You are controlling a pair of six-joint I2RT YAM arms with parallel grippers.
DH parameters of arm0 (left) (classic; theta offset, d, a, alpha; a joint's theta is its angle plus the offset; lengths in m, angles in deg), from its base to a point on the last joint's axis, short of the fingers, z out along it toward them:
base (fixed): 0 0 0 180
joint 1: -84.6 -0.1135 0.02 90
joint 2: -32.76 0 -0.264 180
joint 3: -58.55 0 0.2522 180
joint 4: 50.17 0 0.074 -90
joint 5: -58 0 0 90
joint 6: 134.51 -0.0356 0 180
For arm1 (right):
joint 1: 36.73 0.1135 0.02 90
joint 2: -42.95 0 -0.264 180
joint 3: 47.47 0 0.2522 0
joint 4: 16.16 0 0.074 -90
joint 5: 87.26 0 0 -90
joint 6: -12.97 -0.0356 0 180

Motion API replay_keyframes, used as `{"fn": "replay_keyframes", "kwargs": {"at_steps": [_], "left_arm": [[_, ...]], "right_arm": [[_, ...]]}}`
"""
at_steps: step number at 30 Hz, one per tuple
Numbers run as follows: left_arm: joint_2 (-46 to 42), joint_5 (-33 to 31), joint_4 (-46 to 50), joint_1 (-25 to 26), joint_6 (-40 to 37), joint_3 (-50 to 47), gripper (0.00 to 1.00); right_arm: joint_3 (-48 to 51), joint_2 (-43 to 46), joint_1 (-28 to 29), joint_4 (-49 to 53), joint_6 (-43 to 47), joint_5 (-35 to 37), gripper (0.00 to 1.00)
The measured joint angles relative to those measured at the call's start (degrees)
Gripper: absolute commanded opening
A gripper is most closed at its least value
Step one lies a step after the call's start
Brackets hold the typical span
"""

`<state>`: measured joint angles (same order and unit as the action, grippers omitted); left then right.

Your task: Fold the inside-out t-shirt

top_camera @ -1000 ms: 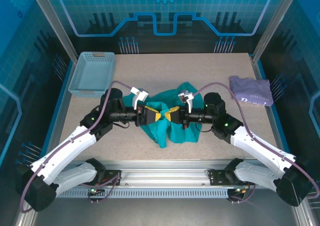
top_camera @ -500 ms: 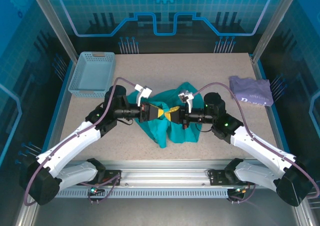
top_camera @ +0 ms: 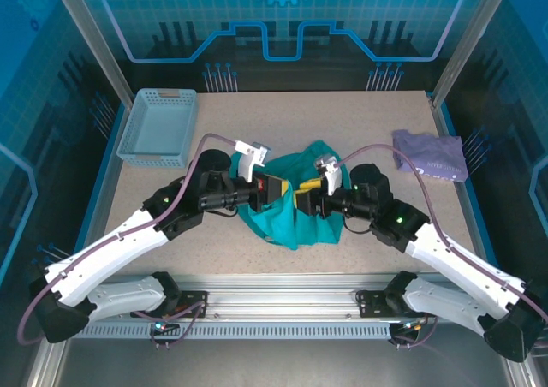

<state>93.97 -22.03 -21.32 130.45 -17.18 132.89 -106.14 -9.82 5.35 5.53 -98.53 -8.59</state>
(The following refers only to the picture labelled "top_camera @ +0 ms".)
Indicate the teal t-shirt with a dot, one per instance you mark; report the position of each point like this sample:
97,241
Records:
282,228

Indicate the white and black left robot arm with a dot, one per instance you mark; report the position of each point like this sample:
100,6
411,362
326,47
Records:
107,250

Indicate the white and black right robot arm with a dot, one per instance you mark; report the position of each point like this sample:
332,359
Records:
449,254

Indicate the folded purple t-shirt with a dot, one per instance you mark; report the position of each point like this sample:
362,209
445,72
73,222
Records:
428,151

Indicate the light blue plastic basket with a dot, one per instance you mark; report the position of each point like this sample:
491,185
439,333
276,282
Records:
158,126

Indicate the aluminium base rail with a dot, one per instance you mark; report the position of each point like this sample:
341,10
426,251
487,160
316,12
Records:
278,297

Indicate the aluminium frame post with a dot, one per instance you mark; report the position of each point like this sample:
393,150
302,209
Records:
470,40
95,40

